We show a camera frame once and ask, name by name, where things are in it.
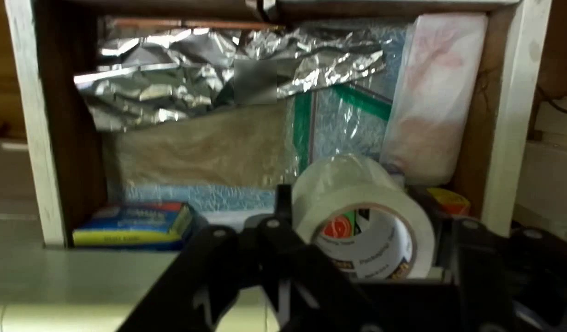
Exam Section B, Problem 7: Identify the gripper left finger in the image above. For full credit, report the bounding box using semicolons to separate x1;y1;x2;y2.
118;184;372;332

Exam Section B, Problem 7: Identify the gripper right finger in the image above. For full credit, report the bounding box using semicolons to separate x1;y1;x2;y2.
433;205;567;332

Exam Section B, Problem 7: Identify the white wooden drawer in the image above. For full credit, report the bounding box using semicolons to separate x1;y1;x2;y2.
5;0;552;252

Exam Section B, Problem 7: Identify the light blue plastic sheet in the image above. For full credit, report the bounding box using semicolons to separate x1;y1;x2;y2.
107;184;277;213

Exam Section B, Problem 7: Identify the small orange and yellow box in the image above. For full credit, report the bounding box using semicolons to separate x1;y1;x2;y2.
426;187;471;216

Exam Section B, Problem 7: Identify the blue and yellow box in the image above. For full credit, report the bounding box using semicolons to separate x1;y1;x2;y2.
72;202;196;250

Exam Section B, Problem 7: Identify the roll of clear packing tape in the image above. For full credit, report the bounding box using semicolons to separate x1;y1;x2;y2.
290;154;436;281

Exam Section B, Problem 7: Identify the white plastic-wrapped package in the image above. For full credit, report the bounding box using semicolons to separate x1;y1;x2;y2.
379;13;489;186

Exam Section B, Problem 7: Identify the clear green-striped zip bag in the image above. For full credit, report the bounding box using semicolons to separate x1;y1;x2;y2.
290;23;411;176

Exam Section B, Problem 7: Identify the crumpled aluminium foil sheet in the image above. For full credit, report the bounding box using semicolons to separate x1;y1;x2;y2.
74;25;386;132

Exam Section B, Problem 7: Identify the black cable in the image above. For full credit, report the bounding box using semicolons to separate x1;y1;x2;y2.
536;87;567;117

